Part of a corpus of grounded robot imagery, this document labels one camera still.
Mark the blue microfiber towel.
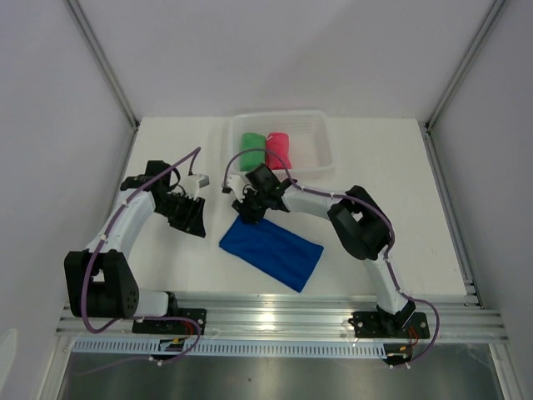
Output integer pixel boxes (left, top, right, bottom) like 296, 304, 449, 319
219, 217, 324, 293

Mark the white slotted cable duct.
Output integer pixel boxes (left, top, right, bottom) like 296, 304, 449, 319
72, 337, 386, 359

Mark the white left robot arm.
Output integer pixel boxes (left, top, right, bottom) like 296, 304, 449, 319
63, 160, 209, 333

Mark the white plastic basket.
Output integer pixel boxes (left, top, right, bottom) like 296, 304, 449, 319
225, 110, 337, 179

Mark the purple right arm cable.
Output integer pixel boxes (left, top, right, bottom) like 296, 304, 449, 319
220, 147, 441, 372

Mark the aluminium frame post left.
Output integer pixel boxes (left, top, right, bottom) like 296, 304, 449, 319
63, 0, 140, 131

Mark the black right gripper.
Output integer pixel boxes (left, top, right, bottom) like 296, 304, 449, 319
233, 187, 269, 225

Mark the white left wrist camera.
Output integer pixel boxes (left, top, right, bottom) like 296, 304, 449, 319
181, 174, 210, 199

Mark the green microfiber towel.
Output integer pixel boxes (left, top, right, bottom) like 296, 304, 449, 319
239, 132, 266, 172

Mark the aluminium frame post right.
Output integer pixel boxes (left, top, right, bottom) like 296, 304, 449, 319
425, 0, 510, 135

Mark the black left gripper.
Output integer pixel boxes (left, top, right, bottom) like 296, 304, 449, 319
155, 192, 205, 238

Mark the aluminium front rail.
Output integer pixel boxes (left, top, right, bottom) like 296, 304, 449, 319
56, 291, 510, 343

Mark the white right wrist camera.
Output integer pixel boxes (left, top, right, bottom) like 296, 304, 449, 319
222, 175, 246, 202

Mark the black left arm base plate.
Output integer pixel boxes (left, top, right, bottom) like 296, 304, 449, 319
132, 292, 207, 336

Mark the pink microfiber towel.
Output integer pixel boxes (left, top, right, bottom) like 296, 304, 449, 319
266, 132, 291, 170

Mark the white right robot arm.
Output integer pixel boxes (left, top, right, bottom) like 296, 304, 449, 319
222, 164, 416, 337

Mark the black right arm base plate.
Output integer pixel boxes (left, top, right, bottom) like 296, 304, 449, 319
347, 304, 430, 339

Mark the aluminium frame post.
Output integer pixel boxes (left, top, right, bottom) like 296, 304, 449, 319
63, 0, 140, 131
425, 0, 510, 135

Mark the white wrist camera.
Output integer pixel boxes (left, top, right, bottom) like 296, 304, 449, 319
222, 175, 246, 202
181, 174, 210, 199

